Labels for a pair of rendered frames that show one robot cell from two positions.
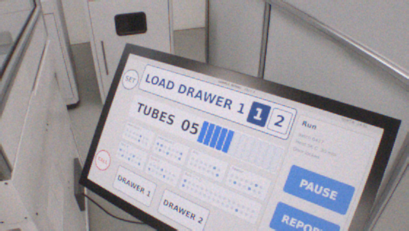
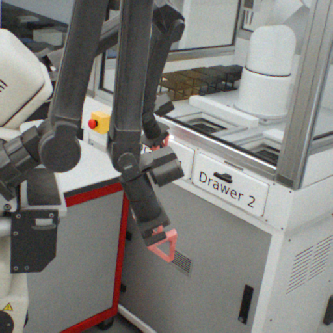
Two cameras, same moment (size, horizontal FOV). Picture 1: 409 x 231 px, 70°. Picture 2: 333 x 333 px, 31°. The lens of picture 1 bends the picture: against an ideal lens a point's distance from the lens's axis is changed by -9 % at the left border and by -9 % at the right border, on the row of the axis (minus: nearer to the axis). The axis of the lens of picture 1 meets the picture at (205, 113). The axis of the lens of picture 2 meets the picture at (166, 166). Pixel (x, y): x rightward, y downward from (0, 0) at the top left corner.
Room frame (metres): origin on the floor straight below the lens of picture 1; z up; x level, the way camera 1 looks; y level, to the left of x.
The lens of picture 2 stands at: (-0.72, -0.78, 1.67)
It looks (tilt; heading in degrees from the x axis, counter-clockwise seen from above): 23 degrees down; 60
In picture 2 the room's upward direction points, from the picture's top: 8 degrees clockwise
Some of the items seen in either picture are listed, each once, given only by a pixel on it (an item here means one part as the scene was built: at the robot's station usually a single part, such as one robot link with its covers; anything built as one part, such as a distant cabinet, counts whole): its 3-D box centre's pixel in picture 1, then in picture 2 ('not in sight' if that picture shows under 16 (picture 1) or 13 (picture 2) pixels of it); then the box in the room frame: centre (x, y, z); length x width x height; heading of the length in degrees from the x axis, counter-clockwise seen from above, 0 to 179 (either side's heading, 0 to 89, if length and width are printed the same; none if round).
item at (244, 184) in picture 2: not in sight; (228, 183); (0.36, 0.66, 0.87); 0.29 x 0.02 x 0.11; 108
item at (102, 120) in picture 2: not in sight; (99, 122); (0.15, 1.27, 0.88); 0.07 x 0.05 x 0.07; 108
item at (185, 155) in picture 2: not in sight; (161, 151); (0.27, 0.96, 0.87); 0.29 x 0.02 x 0.11; 108
